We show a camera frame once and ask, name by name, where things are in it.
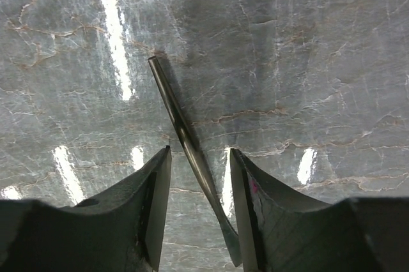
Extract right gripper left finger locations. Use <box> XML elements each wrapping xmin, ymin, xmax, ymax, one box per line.
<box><xmin>57</xmin><ymin>146</ymin><xmax>171</xmax><ymax>271</ymax></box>

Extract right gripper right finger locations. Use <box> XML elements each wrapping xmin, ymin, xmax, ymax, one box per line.
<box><xmin>230</xmin><ymin>149</ymin><xmax>350</xmax><ymax>271</ymax></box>

